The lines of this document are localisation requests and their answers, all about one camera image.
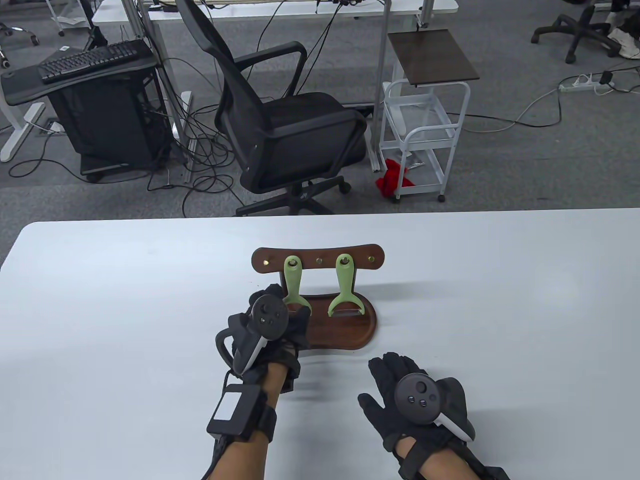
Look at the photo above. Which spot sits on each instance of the grey keyboard tray desk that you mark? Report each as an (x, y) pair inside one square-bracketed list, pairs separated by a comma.
[(30, 85)]

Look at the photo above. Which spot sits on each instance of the person's right forearm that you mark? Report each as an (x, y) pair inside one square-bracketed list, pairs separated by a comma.
[(450, 462)]

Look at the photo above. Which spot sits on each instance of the person's left forearm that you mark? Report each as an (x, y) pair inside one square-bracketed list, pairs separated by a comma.
[(250, 450)]

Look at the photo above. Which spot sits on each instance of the black mesh office chair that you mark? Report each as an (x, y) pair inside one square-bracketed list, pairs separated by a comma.
[(295, 135)]

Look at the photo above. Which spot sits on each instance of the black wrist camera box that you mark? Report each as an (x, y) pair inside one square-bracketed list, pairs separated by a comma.
[(234, 409)]

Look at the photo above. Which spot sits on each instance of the person's left hand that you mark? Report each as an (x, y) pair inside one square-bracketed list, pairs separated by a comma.
[(292, 345)]

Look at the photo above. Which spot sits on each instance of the black controller on right glove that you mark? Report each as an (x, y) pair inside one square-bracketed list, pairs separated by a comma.
[(419, 397)]

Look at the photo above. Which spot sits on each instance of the black controller on glove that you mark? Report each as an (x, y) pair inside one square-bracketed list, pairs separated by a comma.
[(267, 317), (419, 397)]

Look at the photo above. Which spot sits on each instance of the person's left fingers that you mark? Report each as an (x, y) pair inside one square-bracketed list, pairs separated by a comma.
[(300, 322)]

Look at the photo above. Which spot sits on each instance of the black keyboard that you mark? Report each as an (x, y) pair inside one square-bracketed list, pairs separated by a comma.
[(90, 60)]

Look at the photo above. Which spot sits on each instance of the black office chair base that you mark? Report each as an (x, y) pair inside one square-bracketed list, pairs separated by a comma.
[(575, 30)]

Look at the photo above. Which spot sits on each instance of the brown wooden board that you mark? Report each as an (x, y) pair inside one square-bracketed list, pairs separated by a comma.
[(432, 55)]

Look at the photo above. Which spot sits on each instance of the red cloth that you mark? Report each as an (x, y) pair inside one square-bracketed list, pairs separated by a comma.
[(392, 177)]

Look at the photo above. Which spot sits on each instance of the black controller on left glove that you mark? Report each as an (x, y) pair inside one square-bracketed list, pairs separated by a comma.
[(267, 317)]

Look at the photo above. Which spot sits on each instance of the green peeler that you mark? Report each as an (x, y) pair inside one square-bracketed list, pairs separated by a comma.
[(344, 285), (292, 280)]

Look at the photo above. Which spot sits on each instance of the person's right hand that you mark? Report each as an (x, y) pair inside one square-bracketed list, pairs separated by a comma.
[(387, 420)]

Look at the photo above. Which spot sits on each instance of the black computer tower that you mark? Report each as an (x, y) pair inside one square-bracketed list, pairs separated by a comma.
[(110, 125)]

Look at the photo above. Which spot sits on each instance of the brown wooden hook stand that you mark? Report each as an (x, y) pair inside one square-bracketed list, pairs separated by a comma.
[(345, 330)]

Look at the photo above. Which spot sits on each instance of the person's right thumb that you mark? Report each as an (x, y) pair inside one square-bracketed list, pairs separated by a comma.
[(370, 406)]

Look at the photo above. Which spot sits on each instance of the white rolling cart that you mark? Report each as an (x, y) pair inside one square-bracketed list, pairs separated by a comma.
[(425, 125)]

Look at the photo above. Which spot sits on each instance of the white power strip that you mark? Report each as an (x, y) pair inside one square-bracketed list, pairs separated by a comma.
[(580, 86)]

